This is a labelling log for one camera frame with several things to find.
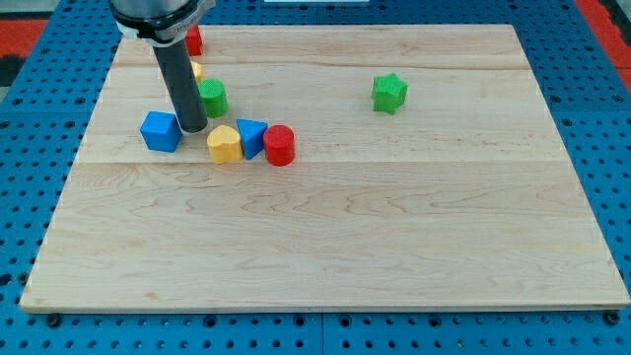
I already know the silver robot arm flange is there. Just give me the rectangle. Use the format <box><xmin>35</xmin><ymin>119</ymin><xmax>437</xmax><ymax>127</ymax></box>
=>
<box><xmin>108</xmin><ymin>0</ymin><xmax>216</xmax><ymax>47</ymax></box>

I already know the green star block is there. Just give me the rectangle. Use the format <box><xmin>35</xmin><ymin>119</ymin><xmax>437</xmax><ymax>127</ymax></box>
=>
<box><xmin>371</xmin><ymin>73</ymin><xmax>408</xmax><ymax>115</ymax></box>

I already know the red block at top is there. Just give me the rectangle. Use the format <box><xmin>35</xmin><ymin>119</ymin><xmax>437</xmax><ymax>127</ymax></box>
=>
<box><xmin>184</xmin><ymin>25</ymin><xmax>203</xmax><ymax>56</ymax></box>

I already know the red cylinder block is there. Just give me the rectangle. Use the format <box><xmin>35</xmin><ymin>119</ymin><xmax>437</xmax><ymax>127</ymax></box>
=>
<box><xmin>263</xmin><ymin>124</ymin><xmax>295</xmax><ymax>167</ymax></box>

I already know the blue triangle block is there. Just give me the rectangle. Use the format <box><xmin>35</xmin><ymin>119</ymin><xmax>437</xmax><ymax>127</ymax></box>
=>
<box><xmin>237</xmin><ymin>118</ymin><xmax>268</xmax><ymax>160</ymax></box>

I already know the yellow heart block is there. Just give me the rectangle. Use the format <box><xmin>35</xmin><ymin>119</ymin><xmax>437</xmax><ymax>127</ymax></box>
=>
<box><xmin>207</xmin><ymin>125</ymin><xmax>244</xmax><ymax>164</ymax></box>

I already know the light wooden board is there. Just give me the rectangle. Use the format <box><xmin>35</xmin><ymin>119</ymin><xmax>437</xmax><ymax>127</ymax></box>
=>
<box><xmin>20</xmin><ymin>25</ymin><xmax>630</xmax><ymax>314</ymax></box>

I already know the green cylinder block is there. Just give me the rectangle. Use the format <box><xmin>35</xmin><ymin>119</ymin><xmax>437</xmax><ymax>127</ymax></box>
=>
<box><xmin>198</xmin><ymin>79</ymin><xmax>230</xmax><ymax>118</ymax></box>

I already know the yellow block behind rod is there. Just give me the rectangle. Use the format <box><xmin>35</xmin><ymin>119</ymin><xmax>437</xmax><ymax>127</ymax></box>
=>
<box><xmin>190</xmin><ymin>61</ymin><xmax>204</xmax><ymax>83</ymax></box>

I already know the blue cube block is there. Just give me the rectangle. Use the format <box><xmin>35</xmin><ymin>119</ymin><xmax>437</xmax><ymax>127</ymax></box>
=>
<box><xmin>140</xmin><ymin>111</ymin><xmax>182</xmax><ymax>153</ymax></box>

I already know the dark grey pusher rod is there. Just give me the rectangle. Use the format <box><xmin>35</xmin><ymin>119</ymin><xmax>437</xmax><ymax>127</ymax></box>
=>
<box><xmin>153</xmin><ymin>40</ymin><xmax>208</xmax><ymax>133</ymax></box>

